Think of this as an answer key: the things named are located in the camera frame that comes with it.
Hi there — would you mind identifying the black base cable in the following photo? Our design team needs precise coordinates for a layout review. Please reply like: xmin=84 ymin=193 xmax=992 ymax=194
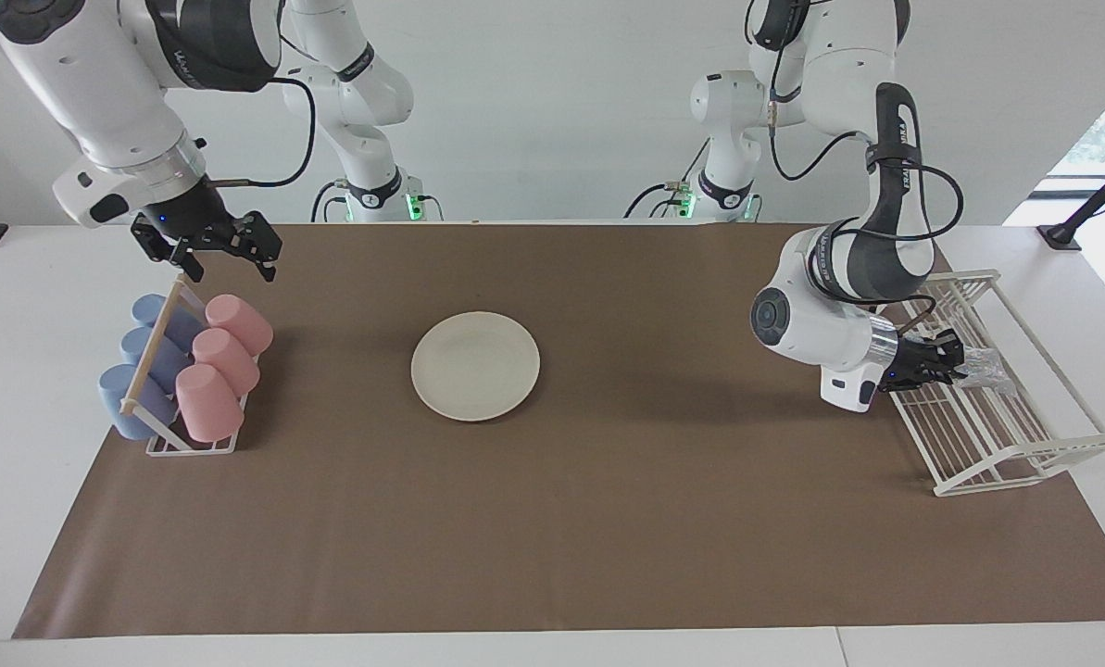
xmin=309 ymin=179 xmax=347 ymax=223
xmin=624 ymin=144 xmax=706 ymax=220

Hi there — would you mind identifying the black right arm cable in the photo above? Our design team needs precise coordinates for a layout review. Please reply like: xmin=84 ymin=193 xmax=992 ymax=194
xmin=205 ymin=76 xmax=317 ymax=189

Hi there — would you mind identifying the cream round plate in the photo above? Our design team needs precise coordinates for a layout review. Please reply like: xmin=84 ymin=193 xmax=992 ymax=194
xmin=410 ymin=311 xmax=542 ymax=423

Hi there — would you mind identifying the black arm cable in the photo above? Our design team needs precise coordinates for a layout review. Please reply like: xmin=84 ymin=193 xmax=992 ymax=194
xmin=205 ymin=76 xmax=317 ymax=189
xmin=745 ymin=0 xmax=965 ymax=336

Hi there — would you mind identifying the pink plastic cup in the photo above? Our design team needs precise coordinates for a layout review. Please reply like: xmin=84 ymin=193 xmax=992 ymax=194
xmin=175 ymin=363 xmax=245 ymax=444
xmin=191 ymin=328 xmax=261 ymax=396
xmin=205 ymin=294 xmax=274 ymax=358

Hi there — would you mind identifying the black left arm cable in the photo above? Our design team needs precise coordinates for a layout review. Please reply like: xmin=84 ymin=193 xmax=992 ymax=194
xmin=745 ymin=0 xmax=965 ymax=336

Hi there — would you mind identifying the blue plastic cup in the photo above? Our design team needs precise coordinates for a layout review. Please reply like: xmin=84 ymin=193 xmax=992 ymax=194
xmin=98 ymin=364 xmax=181 ymax=441
xmin=120 ymin=326 xmax=192 ymax=390
xmin=132 ymin=294 xmax=206 ymax=353

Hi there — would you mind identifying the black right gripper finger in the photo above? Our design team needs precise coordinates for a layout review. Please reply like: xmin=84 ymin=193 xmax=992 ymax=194
xmin=132 ymin=215 xmax=203 ymax=283
xmin=235 ymin=211 xmax=284 ymax=282

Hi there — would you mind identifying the brown paper table mat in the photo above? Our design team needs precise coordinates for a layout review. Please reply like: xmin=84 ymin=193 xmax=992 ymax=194
xmin=12 ymin=222 xmax=1105 ymax=640

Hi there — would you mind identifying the white wire dish rack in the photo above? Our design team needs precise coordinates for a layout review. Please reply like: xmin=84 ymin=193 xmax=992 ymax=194
xmin=885 ymin=269 xmax=1105 ymax=498

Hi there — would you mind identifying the black clamp stand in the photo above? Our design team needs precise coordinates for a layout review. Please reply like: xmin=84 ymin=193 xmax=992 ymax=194
xmin=1036 ymin=148 xmax=1105 ymax=251

